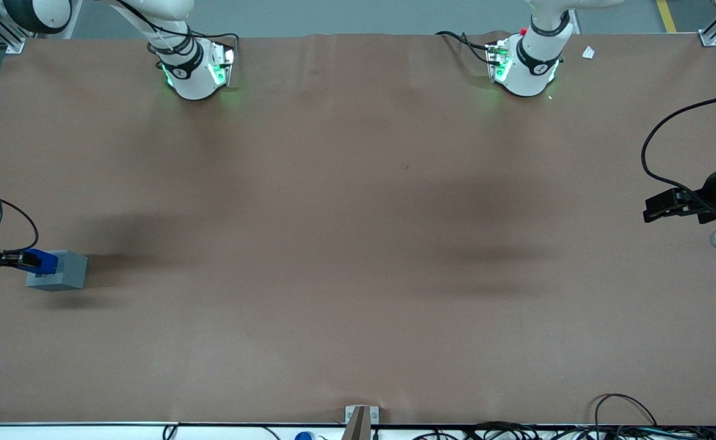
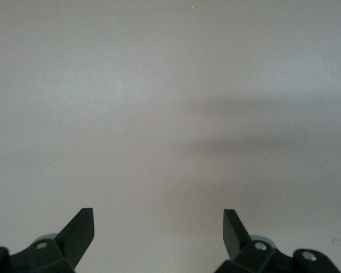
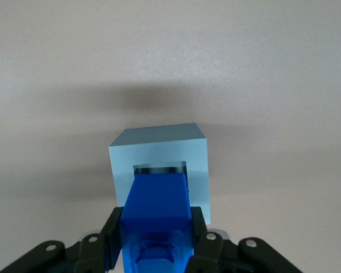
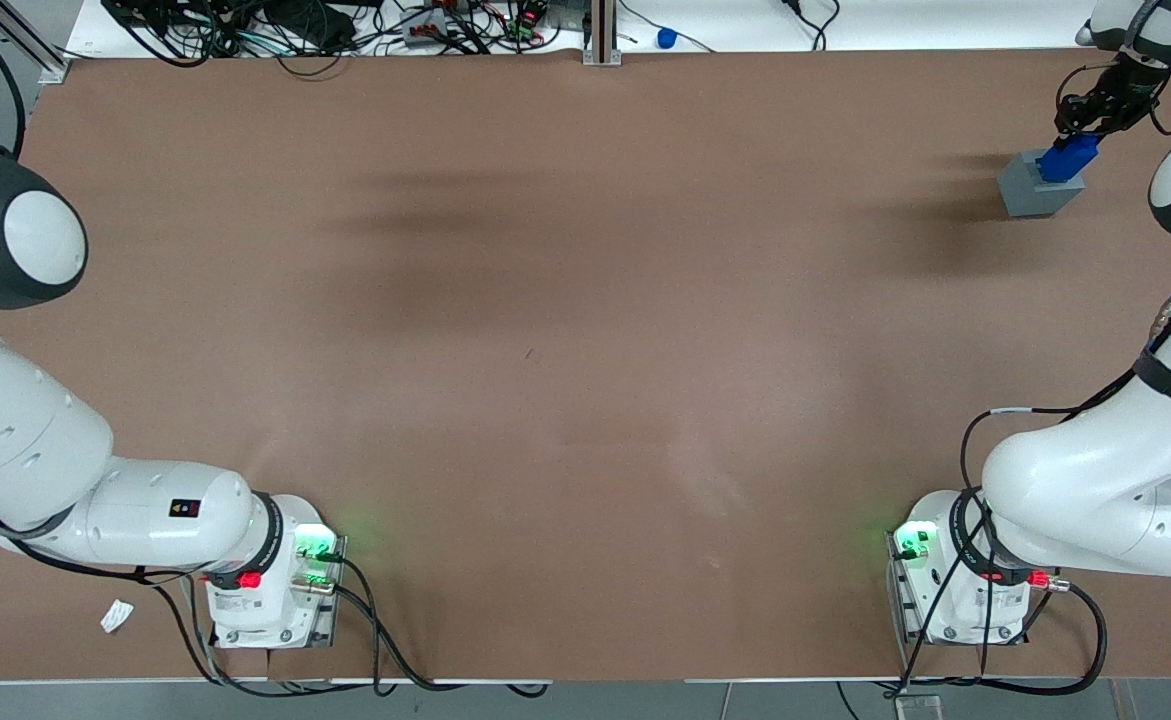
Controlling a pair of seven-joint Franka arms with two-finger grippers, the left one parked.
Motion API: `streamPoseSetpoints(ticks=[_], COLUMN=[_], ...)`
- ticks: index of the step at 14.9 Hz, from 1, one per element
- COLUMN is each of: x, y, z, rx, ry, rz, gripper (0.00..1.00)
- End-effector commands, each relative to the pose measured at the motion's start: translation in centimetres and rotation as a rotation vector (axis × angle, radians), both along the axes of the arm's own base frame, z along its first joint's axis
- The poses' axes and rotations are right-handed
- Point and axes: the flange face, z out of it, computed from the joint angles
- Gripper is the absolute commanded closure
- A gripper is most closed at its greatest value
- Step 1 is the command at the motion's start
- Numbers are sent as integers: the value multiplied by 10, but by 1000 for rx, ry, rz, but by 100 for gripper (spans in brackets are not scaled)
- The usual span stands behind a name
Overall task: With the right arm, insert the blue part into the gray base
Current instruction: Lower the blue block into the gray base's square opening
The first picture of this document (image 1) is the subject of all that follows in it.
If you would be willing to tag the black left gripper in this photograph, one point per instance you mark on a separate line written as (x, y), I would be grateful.
(707, 194)

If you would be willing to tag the blue plastic peg part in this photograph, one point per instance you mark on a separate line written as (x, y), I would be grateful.
(49, 261)

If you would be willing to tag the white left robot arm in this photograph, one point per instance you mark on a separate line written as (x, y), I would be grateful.
(526, 70)

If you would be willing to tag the gray square socket base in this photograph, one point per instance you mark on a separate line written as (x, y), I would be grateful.
(71, 272)

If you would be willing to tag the white paper scrap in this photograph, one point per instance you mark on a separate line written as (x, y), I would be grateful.
(588, 52)

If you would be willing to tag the blue round cap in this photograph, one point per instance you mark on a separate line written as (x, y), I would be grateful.
(303, 436)

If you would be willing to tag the metal edge bracket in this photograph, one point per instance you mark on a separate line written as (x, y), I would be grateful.
(350, 413)

